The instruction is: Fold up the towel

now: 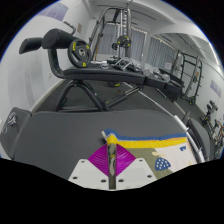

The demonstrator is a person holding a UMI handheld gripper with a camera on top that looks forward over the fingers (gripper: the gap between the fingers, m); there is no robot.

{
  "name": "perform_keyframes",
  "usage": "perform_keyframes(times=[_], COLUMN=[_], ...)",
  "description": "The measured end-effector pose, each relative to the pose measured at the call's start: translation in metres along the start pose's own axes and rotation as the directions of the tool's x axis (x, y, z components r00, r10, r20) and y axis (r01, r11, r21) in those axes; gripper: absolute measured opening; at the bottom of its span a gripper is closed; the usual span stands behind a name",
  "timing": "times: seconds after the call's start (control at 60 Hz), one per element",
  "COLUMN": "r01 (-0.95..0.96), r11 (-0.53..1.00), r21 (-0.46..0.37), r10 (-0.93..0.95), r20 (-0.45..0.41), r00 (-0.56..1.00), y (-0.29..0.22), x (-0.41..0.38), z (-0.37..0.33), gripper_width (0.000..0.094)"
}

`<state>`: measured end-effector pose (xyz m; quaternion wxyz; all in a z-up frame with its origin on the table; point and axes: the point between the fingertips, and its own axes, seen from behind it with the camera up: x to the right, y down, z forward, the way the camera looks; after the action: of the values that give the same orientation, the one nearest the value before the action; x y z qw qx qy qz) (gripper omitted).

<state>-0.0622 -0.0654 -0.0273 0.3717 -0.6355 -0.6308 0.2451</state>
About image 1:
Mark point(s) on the silver barbell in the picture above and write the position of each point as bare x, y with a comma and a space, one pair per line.
195, 146

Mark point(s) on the grey window curtain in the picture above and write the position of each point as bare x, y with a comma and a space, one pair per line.
138, 43
161, 53

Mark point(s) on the black roller-pad weight bench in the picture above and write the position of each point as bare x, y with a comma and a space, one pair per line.
100, 75

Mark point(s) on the black yellow exercise machine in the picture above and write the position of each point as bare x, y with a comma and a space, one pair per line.
211, 116

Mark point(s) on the purple wall poster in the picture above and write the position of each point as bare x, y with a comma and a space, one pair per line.
55, 11

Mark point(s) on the black padded workout bench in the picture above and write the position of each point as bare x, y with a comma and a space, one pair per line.
66, 133

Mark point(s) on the purple poster pair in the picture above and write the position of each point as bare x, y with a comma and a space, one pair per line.
216, 88

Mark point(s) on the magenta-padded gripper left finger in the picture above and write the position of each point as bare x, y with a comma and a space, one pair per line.
96, 166

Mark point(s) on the black power rack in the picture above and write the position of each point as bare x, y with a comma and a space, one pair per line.
196, 73

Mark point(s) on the metal key bunch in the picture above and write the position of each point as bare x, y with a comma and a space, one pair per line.
10, 120

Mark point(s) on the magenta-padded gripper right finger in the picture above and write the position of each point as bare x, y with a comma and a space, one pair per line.
128, 166

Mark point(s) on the small brown wall board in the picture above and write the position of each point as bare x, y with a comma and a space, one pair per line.
80, 28

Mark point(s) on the black yellow-marked weight plate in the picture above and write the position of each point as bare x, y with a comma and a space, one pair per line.
79, 52

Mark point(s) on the black box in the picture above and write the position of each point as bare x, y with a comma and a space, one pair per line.
171, 90

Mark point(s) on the small black yellow weight plate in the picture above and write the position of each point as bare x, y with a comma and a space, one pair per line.
124, 40

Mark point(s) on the long ceiling light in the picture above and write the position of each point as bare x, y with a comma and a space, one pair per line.
214, 51

